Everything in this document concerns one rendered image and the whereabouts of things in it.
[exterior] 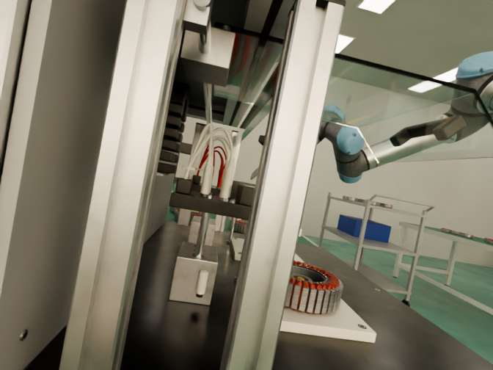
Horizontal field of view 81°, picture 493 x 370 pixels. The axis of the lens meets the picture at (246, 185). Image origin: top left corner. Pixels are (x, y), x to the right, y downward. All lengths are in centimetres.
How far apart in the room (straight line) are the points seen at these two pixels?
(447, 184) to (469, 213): 87
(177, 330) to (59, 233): 15
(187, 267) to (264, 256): 19
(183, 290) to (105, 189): 21
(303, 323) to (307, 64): 27
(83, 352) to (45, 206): 10
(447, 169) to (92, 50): 753
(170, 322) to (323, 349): 16
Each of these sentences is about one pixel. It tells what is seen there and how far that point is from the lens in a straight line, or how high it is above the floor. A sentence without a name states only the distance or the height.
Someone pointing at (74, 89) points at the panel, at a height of 97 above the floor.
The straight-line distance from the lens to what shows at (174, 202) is 35.
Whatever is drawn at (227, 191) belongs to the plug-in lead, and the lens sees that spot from 35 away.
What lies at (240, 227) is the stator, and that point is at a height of 77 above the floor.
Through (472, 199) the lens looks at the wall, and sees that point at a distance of 808.
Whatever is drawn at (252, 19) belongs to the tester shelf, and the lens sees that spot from 29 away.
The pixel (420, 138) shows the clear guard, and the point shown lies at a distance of 47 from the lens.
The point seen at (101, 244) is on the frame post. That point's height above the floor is 88.
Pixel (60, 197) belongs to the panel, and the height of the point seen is 89.
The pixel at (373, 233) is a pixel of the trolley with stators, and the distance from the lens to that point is 332.
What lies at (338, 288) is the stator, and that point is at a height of 81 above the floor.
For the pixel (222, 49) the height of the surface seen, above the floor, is 104.
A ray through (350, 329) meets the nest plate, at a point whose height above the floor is 78.
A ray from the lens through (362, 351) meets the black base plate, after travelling 38.
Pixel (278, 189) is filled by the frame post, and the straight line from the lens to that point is 18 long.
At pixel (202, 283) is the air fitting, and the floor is 80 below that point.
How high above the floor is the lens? 93
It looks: 1 degrees down
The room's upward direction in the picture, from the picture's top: 11 degrees clockwise
